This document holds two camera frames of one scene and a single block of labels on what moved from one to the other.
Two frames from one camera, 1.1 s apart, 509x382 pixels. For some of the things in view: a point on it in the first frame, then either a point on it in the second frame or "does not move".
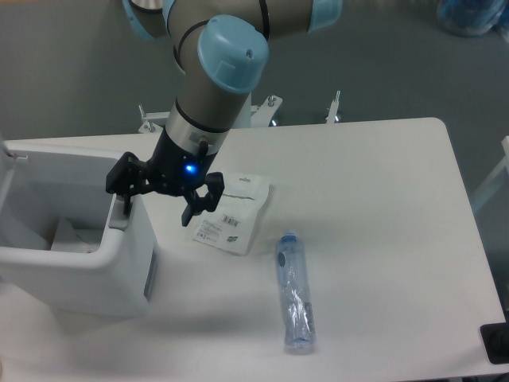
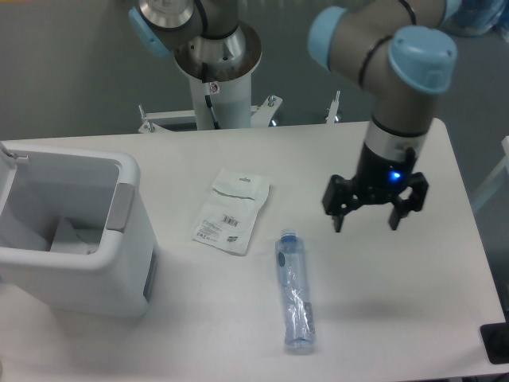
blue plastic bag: x=472 y=17 does not move
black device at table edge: x=495 y=339 does not move
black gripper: x=172 y=169 -> x=378 y=177
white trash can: x=65 y=243 does not move
